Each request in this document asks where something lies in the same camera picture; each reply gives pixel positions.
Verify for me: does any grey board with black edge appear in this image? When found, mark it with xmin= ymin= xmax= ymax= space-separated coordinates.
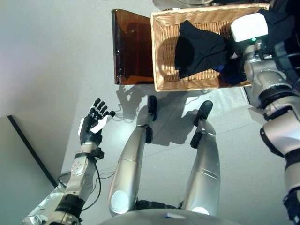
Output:
xmin=0 ymin=114 xmax=59 ymax=225

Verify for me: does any grey robot torso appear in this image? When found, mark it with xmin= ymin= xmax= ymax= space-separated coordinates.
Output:
xmin=100 ymin=199 xmax=244 ymax=225

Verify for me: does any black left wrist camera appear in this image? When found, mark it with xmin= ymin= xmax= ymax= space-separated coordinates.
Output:
xmin=92 ymin=147 xmax=105 ymax=161

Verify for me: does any black garment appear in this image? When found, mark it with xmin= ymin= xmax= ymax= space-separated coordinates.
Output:
xmin=220 ymin=55 xmax=249 ymax=86
xmin=174 ymin=9 xmax=296 ymax=79

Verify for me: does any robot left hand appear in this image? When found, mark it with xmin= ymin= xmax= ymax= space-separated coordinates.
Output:
xmin=78 ymin=98 xmax=116 ymax=146

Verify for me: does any rectangular wicker laundry basket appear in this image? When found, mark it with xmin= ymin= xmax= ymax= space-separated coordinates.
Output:
xmin=150 ymin=3 xmax=270 ymax=92

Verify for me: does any dark blue garment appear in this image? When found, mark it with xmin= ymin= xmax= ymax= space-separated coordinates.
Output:
xmin=215 ymin=63 xmax=246 ymax=85

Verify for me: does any white cable on floor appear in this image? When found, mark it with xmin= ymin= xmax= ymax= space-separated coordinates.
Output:
xmin=112 ymin=104 xmax=142 ymax=123

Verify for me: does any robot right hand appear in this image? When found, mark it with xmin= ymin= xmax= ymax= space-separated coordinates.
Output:
xmin=229 ymin=13 xmax=270 ymax=56

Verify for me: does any silver robot right leg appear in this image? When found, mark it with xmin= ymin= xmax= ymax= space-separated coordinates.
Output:
xmin=181 ymin=100 xmax=221 ymax=216

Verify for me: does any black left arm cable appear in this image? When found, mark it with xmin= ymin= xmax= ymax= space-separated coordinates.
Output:
xmin=57 ymin=159 xmax=102 ymax=211

